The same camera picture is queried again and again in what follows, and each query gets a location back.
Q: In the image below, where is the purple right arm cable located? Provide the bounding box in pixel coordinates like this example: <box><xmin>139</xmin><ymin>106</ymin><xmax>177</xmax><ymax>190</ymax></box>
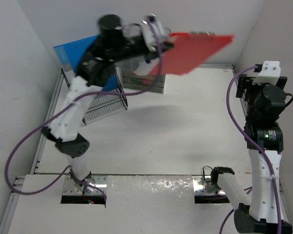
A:
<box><xmin>218</xmin><ymin>64</ymin><xmax>283</xmax><ymax>234</ymax></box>

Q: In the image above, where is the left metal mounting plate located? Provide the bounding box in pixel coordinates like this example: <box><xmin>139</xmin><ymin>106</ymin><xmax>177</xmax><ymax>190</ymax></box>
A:
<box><xmin>62</xmin><ymin>175</ymin><xmax>107</xmax><ymax>196</ymax></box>

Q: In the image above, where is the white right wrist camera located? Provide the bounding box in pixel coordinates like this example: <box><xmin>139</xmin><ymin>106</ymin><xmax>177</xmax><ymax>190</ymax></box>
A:
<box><xmin>252</xmin><ymin>61</ymin><xmax>281</xmax><ymax>85</ymax></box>

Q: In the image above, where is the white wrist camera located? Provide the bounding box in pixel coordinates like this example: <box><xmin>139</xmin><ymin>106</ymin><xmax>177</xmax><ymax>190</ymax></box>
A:
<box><xmin>140</xmin><ymin>14</ymin><xmax>167</xmax><ymax>52</ymax></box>
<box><xmin>252</xmin><ymin>61</ymin><xmax>281</xmax><ymax>85</ymax></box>

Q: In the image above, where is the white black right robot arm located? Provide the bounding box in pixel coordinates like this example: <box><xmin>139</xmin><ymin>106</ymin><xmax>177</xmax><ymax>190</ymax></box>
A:
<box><xmin>209</xmin><ymin>75</ymin><xmax>293</xmax><ymax>234</ymax></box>

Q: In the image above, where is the black wire mesh shelf rack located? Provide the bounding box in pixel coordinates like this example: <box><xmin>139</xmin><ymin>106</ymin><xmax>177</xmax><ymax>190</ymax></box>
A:
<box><xmin>58</xmin><ymin>67</ymin><xmax>128</xmax><ymax>127</ymax></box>

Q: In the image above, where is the clear plastic drawer organizer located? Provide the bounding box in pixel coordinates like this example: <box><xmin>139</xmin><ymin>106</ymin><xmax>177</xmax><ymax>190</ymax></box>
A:
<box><xmin>117</xmin><ymin>60</ymin><xmax>166</xmax><ymax>94</ymax></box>

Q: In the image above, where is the blue folder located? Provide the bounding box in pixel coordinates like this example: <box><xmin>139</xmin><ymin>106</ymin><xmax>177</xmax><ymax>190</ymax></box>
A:
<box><xmin>53</xmin><ymin>35</ymin><xmax>120</xmax><ymax>93</ymax></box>

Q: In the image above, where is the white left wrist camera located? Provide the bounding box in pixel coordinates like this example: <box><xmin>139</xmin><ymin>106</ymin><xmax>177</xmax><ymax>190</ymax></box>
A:
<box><xmin>140</xmin><ymin>14</ymin><xmax>167</xmax><ymax>52</ymax></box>

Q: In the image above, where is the red folder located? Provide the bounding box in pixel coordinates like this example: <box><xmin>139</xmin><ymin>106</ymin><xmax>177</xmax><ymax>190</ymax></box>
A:
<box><xmin>133</xmin><ymin>31</ymin><xmax>234</xmax><ymax>77</ymax></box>

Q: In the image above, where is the metal mounting plate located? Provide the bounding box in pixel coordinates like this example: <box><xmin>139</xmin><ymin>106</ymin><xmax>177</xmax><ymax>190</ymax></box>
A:
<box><xmin>62</xmin><ymin>175</ymin><xmax>107</xmax><ymax>196</ymax></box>
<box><xmin>192</xmin><ymin>175</ymin><xmax>225</xmax><ymax>195</ymax></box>

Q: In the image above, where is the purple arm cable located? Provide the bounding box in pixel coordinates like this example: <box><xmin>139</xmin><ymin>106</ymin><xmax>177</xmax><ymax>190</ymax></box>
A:
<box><xmin>5</xmin><ymin>17</ymin><xmax>163</xmax><ymax>200</ymax></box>
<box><xmin>218</xmin><ymin>64</ymin><xmax>283</xmax><ymax>234</ymax></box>

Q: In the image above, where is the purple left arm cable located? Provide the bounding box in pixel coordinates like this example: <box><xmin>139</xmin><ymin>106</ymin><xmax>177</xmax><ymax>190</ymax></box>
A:
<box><xmin>5</xmin><ymin>17</ymin><xmax>163</xmax><ymax>200</ymax></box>

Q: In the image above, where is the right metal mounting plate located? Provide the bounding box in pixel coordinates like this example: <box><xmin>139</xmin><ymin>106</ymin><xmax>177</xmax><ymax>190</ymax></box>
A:
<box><xmin>192</xmin><ymin>175</ymin><xmax>225</xmax><ymax>195</ymax></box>

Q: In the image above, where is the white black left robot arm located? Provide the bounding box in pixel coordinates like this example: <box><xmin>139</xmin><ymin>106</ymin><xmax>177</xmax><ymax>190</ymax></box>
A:
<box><xmin>42</xmin><ymin>14</ymin><xmax>173</xmax><ymax>183</ymax></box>

